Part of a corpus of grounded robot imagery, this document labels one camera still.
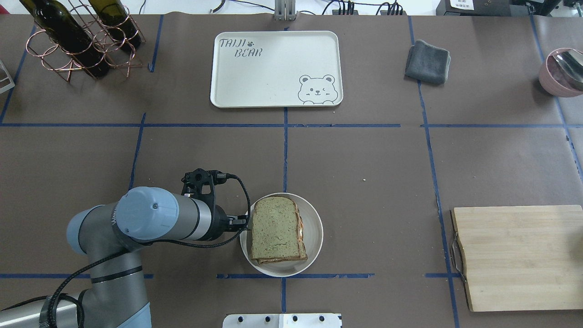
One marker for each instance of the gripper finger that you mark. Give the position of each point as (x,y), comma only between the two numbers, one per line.
(238,218)
(236,227)

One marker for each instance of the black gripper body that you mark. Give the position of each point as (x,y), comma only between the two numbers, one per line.
(220,222)

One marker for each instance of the bread slice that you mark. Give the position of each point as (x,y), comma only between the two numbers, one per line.
(277,228)

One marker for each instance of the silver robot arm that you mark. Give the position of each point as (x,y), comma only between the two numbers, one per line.
(110,291)

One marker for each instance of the cream bear serving tray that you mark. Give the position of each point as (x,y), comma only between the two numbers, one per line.
(276,69)

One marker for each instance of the bottom toast slice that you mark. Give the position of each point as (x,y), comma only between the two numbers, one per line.
(300,237)

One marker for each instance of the middle green wine bottle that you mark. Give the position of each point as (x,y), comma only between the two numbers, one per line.
(120,26)

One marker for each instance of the green wine bottle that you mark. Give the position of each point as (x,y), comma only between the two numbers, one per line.
(120,26)
(62,28)

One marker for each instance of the grey folded cloth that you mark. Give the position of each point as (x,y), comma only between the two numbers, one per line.
(427,63)

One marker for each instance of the black power strip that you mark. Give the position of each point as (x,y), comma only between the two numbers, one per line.
(351,8)

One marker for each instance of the front green wine bottle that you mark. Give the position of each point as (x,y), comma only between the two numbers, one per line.
(62,28)

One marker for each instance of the wooden cutting board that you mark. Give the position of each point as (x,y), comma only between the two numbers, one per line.
(521,258)

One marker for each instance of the black desktop computer box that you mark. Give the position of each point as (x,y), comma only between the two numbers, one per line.
(499,8)

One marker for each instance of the pink bowl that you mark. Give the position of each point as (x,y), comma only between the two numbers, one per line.
(552,80)

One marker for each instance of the metal scoop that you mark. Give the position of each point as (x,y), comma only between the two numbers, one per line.
(570,64)

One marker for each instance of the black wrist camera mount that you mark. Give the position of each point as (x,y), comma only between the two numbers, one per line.
(200,185)

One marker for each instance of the aluminium frame post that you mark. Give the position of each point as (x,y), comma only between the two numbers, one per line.
(285,10)

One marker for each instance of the copper wire bottle rack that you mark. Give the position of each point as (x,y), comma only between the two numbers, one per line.
(54,59)

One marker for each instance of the white wire cup rack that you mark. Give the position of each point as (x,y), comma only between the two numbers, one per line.
(6,80)

